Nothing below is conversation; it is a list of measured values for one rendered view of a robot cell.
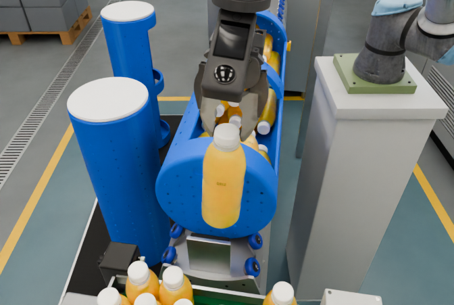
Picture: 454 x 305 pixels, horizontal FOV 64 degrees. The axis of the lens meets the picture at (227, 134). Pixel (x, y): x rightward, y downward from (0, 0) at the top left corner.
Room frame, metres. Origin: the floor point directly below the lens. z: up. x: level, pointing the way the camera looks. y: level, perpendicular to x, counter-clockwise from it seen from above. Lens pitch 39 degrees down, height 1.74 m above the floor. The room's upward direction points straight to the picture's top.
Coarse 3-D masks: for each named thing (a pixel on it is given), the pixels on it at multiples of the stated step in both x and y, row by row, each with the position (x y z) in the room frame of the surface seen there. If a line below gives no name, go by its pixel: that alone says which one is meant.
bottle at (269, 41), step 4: (268, 36) 1.36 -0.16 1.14; (268, 40) 1.33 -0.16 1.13; (272, 40) 1.36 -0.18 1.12; (268, 44) 1.29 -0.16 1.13; (272, 44) 1.33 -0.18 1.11; (264, 48) 1.25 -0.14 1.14; (268, 48) 1.26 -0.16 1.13; (264, 52) 1.23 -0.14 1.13; (268, 52) 1.24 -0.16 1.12; (268, 56) 1.23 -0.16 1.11; (268, 60) 1.24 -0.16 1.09
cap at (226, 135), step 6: (216, 126) 0.42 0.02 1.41; (222, 126) 0.43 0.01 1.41; (228, 126) 0.43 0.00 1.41; (234, 126) 0.43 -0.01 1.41; (216, 132) 0.41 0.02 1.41; (222, 132) 0.41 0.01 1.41; (228, 132) 0.41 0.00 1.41; (234, 132) 0.41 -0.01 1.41; (216, 138) 0.40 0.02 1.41; (222, 138) 0.40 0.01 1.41; (228, 138) 0.40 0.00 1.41; (234, 138) 0.40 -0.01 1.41; (216, 144) 0.41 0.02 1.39; (222, 144) 0.40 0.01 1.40; (228, 144) 0.40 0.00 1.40; (234, 144) 0.40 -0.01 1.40
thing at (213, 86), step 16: (224, 16) 0.42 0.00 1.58; (240, 16) 0.42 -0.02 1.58; (256, 16) 0.42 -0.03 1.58; (224, 32) 0.40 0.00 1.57; (240, 32) 0.40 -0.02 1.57; (224, 48) 0.38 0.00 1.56; (240, 48) 0.38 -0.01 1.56; (208, 64) 0.36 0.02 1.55; (224, 64) 0.36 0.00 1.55; (240, 64) 0.36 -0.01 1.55; (208, 80) 0.34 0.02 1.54; (224, 80) 0.34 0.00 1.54; (240, 80) 0.34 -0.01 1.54; (208, 96) 0.34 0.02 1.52; (224, 96) 0.33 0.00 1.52; (240, 96) 0.33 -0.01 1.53
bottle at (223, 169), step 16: (240, 144) 0.42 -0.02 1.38; (208, 160) 0.40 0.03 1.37; (224, 160) 0.39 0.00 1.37; (240, 160) 0.40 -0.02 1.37; (208, 176) 0.39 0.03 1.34; (224, 176) 0.38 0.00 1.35; (240, 176) 0.39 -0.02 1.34; (208, 192) 0.39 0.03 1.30; (224, 192) 0.38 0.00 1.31; (240, 192) 0.40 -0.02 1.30; (208, 208) 0.39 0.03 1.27; (224, 208) 0.38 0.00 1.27; (240, 208) 0.41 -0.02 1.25; (208, 224) 0.39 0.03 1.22; (224, 224) 0.38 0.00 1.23
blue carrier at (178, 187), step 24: (264, 24) 1.39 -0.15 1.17; (192, 96) 0.88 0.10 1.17; (192, 120) 0.70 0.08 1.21; (192, 144) 0.60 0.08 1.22; (264, 144) 0.86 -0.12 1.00; (168, 168) 0.56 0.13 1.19; (192, 168) 0.56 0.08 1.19; (264, 168) 0.56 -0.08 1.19; (168, 192) 0.57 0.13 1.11; (192, 192) 0.56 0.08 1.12; (264, 192) 0.53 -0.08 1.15; (192, 216) 0.56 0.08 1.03; (240, 216) 0.54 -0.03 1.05; (264, 216) 0.53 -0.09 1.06
